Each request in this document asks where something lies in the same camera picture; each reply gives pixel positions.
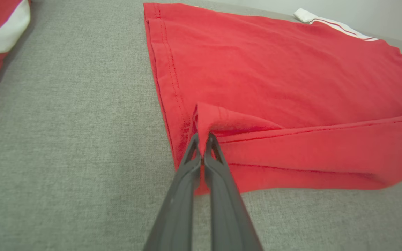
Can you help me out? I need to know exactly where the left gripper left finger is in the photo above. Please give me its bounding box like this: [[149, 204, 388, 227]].
[[143, 134, 202, 251]]

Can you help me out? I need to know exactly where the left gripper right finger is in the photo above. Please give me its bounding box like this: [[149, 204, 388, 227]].
[[204, 132, 263, 251]]

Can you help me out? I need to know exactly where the red Bulls 23 jersey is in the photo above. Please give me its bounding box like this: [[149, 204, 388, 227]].
[[143, 3, 402, 196]]

